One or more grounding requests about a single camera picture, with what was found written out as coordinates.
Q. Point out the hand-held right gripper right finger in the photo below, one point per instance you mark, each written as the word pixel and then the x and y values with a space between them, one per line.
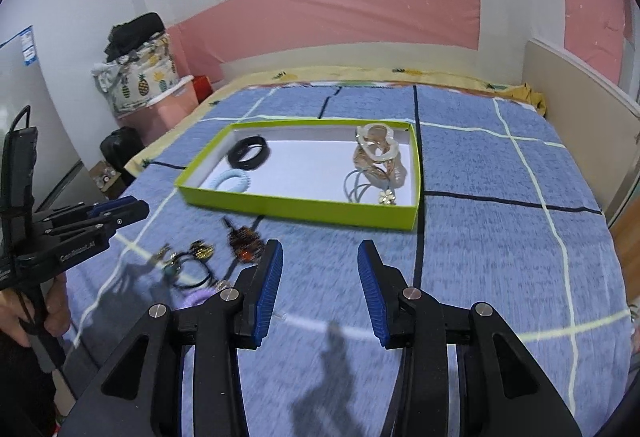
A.
pixel 372 289

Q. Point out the cream hair claw clip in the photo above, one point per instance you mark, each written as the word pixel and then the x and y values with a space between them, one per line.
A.
pixel 371 151

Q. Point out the gold hair accessories pile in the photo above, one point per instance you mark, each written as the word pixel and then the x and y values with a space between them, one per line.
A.
pixel 367 167

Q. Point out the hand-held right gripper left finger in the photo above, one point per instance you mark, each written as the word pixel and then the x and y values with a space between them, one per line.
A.
pixel 265 289

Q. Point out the black backpack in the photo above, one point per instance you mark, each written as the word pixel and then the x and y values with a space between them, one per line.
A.
pixel 120 149

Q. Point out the pink storage box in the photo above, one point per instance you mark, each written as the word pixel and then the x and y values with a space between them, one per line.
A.
pixel 165 114

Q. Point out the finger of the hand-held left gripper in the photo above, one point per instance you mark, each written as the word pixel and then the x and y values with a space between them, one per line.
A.
pixel 117 208
pixel 82 226

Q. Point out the black bag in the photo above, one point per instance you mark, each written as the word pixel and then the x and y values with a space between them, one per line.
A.
pixel 140 29

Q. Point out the red box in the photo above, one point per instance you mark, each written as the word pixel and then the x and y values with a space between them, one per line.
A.
pixel 202 89

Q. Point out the pineapple print storage basket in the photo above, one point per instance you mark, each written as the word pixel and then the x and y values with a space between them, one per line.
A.
pixel 140 84

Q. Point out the beige bed headboard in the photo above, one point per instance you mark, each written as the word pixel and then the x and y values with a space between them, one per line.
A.
pixel 575 117

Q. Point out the person's left hand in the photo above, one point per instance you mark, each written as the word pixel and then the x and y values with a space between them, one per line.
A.
pixel 57 312

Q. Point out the brown amber hair clip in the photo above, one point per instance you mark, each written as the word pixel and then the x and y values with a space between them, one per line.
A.
pixel 245 242

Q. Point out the blue label sticker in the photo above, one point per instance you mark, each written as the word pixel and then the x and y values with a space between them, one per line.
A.
pixel 27 46

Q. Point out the small gold hair pin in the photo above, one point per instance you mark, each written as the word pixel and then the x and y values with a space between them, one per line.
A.
pixel 164 254

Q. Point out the green cardboard box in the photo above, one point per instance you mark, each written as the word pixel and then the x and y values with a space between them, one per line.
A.
pixel 300 164

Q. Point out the blue checked blanket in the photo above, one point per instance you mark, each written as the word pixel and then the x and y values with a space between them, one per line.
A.
pixel 475 242

